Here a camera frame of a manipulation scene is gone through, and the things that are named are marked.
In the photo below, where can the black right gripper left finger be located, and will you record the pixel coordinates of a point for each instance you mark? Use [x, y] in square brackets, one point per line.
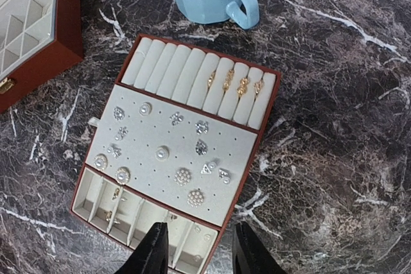
[151, 254]

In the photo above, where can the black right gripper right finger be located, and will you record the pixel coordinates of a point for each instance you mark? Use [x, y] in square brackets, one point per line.
[249, 255]

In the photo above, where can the red jewelry display tray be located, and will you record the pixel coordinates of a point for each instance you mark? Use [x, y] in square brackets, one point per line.
[210, 110]

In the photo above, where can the red jewelry box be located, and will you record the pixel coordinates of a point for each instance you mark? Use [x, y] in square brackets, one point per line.
[39, 40]

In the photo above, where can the round crystal cluster earring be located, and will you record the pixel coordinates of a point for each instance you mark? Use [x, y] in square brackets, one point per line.
[182, 176]

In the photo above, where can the pearl earring centre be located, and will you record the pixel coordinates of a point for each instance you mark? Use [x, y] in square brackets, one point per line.
[162, 153]

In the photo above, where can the pearl earring on tray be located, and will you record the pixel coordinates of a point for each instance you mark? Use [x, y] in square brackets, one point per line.
[100, 162]

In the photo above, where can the pearl earring upper left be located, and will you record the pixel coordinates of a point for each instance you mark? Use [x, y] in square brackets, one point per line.
[145, 109]

